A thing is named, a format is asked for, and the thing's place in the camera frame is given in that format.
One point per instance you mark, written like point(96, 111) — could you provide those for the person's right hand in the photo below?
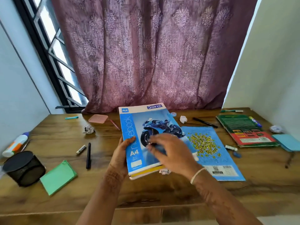
point(174, 152)

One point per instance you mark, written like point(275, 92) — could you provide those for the person's left hand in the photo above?
point(120, 154)

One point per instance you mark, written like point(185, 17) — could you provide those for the person's right fingers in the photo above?
point(157, 144)

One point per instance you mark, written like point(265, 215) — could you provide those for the person's left thumb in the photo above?
point(130, 141)

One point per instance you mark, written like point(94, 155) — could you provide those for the blue motorcycle notebook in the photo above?
point(145, 135)

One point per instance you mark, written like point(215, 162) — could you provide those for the yellow-edged notebook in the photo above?
point(143, 172)

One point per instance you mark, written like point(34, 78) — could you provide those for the person's left forearm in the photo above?
point(103, 196)

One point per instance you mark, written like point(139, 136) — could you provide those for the person's right forearm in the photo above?
point(222, 199)

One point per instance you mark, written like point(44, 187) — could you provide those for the red pencil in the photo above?
point(114, 124)

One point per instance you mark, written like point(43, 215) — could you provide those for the crumpled paper ball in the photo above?
point(88, 129)
point(275, 129)
point(183, 119)
point(164, 171)

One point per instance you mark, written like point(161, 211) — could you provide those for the round blue eraser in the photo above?
point(173, 114)

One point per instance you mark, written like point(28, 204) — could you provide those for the pink sticky note pad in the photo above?
point(98, 118)

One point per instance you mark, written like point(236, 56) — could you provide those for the black pen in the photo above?
point(88, 155)

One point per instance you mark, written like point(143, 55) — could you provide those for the white glue stick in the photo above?
point(80, 149)

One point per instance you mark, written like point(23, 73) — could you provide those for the black marker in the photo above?
point(205, 122)

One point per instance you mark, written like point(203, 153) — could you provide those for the blue notebook with yellow lettering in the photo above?
point(214, 152)

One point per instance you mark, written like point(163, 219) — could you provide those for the teal highlighter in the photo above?
point(71, 117)

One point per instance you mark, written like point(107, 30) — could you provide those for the white eraser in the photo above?
point(231, 147)

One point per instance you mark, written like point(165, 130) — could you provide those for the green sticky note pad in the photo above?
point(58, 177)

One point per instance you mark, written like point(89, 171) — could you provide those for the blue sharpener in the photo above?
point(237, 154)

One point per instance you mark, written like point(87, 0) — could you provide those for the green marker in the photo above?
point(231, 111)

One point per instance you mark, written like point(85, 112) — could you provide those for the green and red book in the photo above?
point(246, 130)

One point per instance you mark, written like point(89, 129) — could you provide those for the purple patterned curtain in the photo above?
point(152, 51)

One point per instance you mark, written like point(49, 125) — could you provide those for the blue and yellow highlighter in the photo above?
point(255, 121)

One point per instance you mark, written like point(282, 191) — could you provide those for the grey pen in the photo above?
point(25, 145)

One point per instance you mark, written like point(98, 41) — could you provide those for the black mesh pen holder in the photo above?
point(23, 168)

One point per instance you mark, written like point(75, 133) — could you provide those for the white and orange glue bottle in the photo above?
point(16, 144)

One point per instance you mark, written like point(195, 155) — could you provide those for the black window grille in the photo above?
point(54, 56)

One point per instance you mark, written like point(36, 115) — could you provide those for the blue sticky note pad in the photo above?
point(287, 142)

